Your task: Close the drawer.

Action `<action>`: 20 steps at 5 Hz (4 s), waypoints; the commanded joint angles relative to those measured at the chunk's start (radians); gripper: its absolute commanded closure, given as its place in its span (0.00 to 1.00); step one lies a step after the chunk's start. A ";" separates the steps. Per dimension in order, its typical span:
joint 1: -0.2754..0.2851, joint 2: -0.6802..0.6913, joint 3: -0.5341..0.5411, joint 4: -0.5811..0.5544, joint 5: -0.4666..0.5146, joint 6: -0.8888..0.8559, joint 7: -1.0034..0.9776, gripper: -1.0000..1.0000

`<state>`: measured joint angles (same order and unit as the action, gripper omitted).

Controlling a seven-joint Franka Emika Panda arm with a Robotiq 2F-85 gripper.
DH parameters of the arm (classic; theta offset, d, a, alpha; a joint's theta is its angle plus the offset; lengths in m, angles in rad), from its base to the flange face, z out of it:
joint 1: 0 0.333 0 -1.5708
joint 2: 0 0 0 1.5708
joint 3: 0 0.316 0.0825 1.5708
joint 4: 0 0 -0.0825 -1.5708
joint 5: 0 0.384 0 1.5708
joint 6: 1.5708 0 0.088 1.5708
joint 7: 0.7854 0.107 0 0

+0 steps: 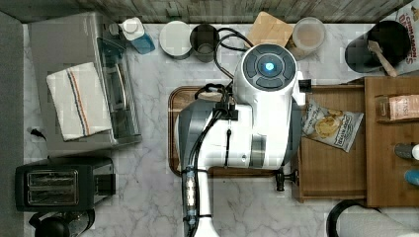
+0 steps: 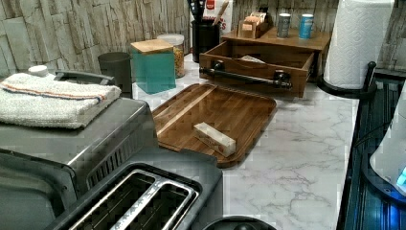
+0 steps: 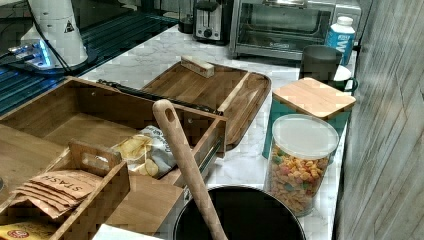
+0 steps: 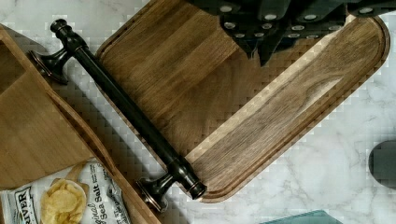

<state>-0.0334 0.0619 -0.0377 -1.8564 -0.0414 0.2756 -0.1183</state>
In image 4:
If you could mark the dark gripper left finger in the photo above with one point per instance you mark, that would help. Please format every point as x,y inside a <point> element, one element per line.
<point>254,25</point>

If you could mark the teal container edge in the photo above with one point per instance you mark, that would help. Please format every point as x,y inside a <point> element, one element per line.
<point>314,217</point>

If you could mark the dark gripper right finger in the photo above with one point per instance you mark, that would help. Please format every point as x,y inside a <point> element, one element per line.
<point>293,19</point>

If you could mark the dark round object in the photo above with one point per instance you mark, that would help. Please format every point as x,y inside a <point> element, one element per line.
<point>382,164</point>

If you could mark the black metal drawer handle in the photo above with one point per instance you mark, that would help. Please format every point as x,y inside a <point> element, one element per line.
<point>178,168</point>

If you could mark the light wooden drawer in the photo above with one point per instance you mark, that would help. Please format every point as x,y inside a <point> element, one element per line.
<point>41,134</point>

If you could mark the walnut wooden cutting board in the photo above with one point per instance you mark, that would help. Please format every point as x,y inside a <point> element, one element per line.
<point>228,115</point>

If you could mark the sea salt chips bag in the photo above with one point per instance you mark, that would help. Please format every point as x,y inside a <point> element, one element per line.
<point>82,194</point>

